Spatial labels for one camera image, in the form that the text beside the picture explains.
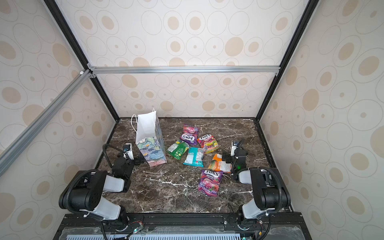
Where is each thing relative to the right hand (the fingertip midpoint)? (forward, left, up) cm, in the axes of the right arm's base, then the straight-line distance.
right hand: (239, 150), depth 94 cm
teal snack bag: (-5, +28, -2) cm, 28 cm away
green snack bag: (0, +39, -1) cm, 39 cm away
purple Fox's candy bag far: (+13, +33, -1) cm, 35 cm away
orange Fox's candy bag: (-9, +14, -2) cm, 17 cm away
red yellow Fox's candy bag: (+6, +19, -2) cm, 20 cm away
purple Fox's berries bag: (-20, +19, -2) cm, 28 cm away
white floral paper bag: (-8, +50, +21) cm, 55 cm away
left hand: (-4, +62, +7) cm, 62 cm away
